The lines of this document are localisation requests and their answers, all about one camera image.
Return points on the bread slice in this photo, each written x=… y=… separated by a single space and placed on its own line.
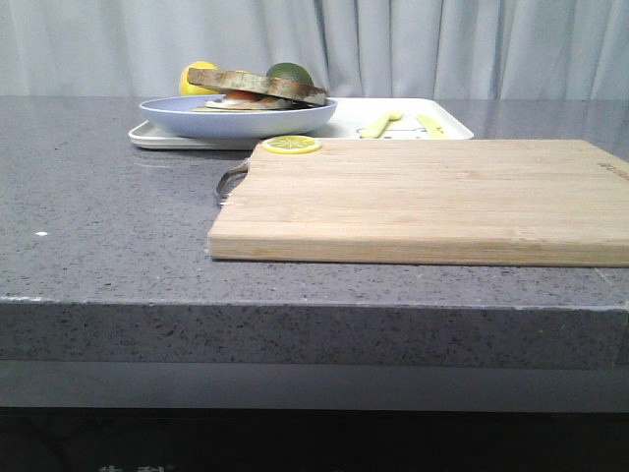
x=255 y=106
x=226 y=80

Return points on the fried egg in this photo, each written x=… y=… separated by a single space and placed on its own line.
x=240 y=96

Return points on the light blue plate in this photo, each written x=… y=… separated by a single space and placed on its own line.
x=177 y=115

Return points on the white rectangular tray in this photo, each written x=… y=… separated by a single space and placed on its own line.
x=350 y=115

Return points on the lemon slice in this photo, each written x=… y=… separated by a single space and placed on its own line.
x=292 y=144

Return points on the yellow plastic spoon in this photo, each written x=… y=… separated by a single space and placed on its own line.
x=375 y=128

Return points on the green lime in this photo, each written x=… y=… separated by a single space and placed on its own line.
x=290 y=71

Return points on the left yellow lemon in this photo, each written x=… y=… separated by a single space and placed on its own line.
x=186 y=88

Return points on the wooden cutting board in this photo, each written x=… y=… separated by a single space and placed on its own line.
x=478 y=202

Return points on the white curtain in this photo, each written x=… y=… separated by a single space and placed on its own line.
x=437 y=49

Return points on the metal cutting board handle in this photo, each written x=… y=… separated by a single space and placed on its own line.
x=229 y=181

